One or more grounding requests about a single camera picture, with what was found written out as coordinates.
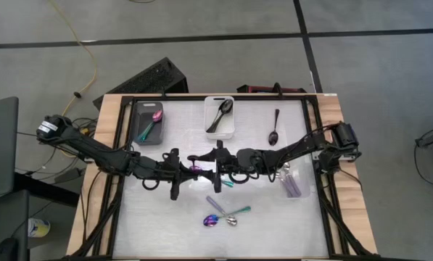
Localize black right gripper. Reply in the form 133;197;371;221
188;140;239;193

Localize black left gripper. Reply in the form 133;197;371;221
154;147;202;202

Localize white plastic bin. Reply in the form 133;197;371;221
204;96;236;141

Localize dark grey plastic bin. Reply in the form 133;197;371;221
131;101;165;146

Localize black perforated metal case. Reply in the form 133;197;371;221
92;57;189;109

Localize white yellow labelled can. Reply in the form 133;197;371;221
27;217;51;239

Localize grey laptop computer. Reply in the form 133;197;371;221
0;96;20;202

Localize black computer mouse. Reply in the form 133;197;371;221
0;237;20;261

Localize black metal table frame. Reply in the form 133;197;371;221
70;92;376;261

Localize black cable bundle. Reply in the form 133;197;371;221
16;115;98;182

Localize yellow cable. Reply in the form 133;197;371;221
48;0;98;119

